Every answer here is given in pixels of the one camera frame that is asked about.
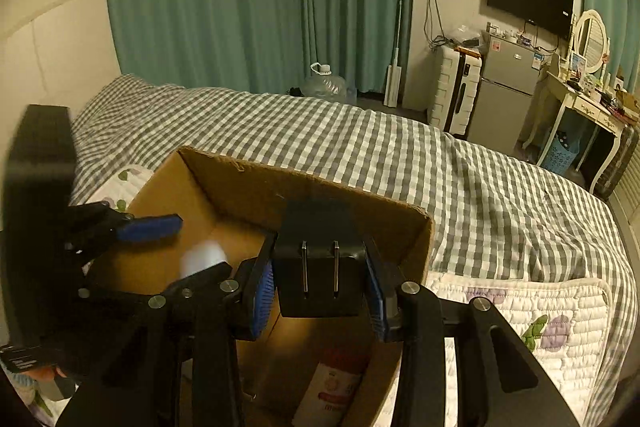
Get grey checked bed sheet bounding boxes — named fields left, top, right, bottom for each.
left=69, top=74, right=630, bottom=294

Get black power adapter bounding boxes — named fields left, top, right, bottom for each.
left=272, top=199, right=369, bottom=319

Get blue plastic basket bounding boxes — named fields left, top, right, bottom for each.
left=542, top=126, right=584, bottom=174

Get cardboard box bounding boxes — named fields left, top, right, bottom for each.
left=82, top=146, right=434, bottom=427

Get cream dressing table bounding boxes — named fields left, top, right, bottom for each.
left=522, top=68, right=640, bottom=194

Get clear water jug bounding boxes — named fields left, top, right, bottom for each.
left=301, top=62, right=358, bottom=106

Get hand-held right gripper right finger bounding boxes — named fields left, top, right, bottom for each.
left=362, top=234, right=583, bottom=427

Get small white object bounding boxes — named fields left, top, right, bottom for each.
left=181, top=241, right=227, bottom=279

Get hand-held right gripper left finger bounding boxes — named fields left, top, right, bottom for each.
left=59, top=231, right=277, bottom=427

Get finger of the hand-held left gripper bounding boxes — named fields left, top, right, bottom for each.
left=159, top=261, right=236, bottom=304
left=64, top=201, right=183, bottom=264

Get white flat mop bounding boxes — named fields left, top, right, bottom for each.
left=383, top=0, right=405, bottom=107

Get floral quilt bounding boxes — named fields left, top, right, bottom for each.
left=10, top=164, right=627, bottom=427

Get oval vanity mirror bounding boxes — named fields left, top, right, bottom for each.
left=569, top=9, right=612, bottom=76

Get white and red bottle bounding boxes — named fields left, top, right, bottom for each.
left=291, top=347, right=370, bottom=427

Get silver refrigerator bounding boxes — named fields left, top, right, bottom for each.
left=466, top=32, right=549, bottom=156

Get white suitcase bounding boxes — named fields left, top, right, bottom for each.
left=428, top=45, right=484, bottom=138

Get black wall cables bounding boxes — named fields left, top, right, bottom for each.
left=424, top=0, right=453, bottom=52

